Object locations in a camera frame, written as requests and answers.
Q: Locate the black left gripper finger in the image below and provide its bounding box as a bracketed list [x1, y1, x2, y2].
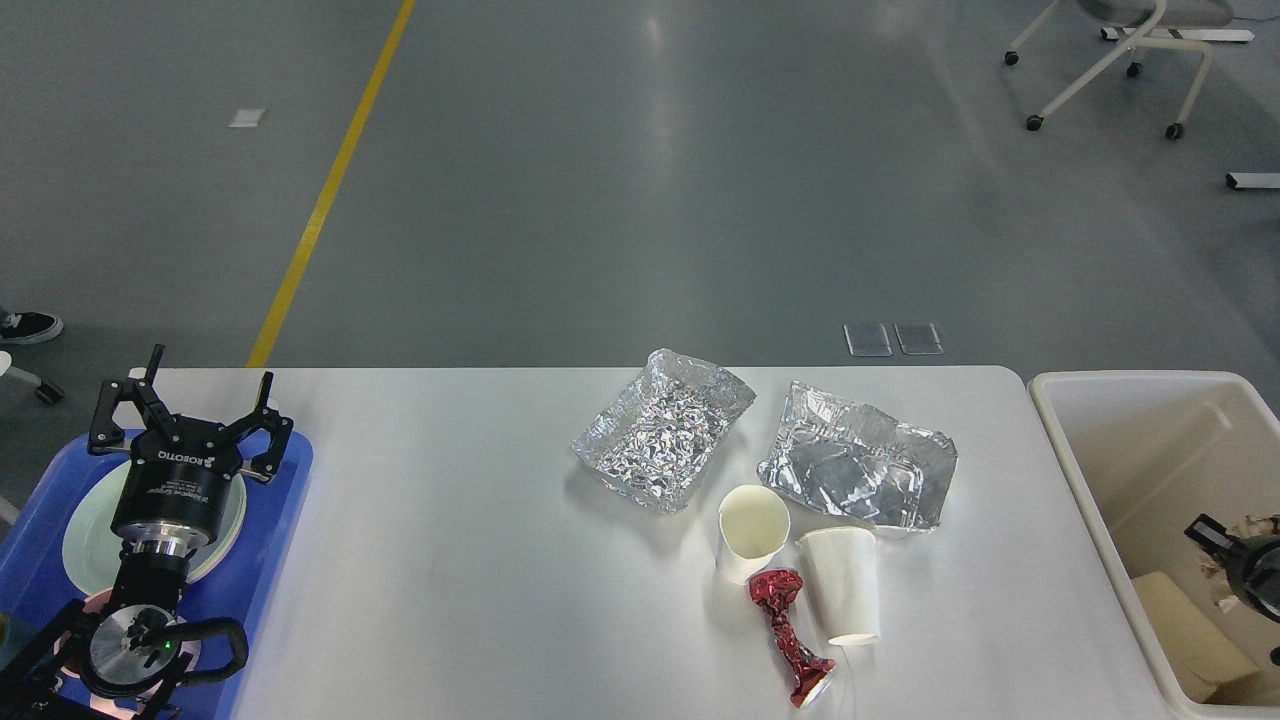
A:
[205, 372, 294, 486]
[87, 345, 177, 456]

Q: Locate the mint green plate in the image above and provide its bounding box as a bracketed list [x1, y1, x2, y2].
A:
[61, 462, 247, 594]

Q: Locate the red foil wrapper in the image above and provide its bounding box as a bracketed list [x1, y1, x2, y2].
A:
[746, 568, 837, 708]

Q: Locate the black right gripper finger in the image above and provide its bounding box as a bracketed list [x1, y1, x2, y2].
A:
[1184, 514, 1248, 561]

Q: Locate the white paper cup inverted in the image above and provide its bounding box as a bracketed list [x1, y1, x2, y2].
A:
[796, 527, 882, 646]

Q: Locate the beige plastic bin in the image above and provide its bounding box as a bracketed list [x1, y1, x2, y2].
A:
[1029, 372, 1279, 719]

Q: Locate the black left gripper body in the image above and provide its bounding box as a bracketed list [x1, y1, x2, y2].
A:
[110, 432, 243, 548]

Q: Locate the foil sheet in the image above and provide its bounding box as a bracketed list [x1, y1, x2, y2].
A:
[756, 380, 957, 536]

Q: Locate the brown paper bag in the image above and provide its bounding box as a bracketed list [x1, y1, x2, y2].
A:
[1132, 571, 1260, 703]

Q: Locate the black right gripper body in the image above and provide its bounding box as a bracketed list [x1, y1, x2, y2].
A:
[1225, 536, 1279, 623]

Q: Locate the white paper cup upright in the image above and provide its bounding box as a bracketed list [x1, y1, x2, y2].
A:
[716, 484, 791, 585]

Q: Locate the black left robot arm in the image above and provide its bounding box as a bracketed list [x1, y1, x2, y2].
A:
[3, 345, 294, 719]

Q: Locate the white chair leg left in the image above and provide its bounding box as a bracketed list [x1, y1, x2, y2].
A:
[1, 350, 65, 527]

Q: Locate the blue plastic tray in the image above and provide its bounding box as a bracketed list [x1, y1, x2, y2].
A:
[1, 436, 314, 719]

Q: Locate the foil tray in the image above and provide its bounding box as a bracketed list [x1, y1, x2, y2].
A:
[571, 348, 756, 512]

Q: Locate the person in jeans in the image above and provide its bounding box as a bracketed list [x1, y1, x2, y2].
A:
[1, 310, 65, 346]

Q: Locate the white bar on floor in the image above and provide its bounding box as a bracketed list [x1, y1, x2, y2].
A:
[1225, 170, 1280, 191]

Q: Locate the brown paper ball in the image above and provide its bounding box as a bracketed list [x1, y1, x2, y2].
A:
[1199, 514, 1279, 614]

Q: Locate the white rolling chair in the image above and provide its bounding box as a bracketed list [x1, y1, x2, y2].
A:
[1025, 1, 1254, 140]

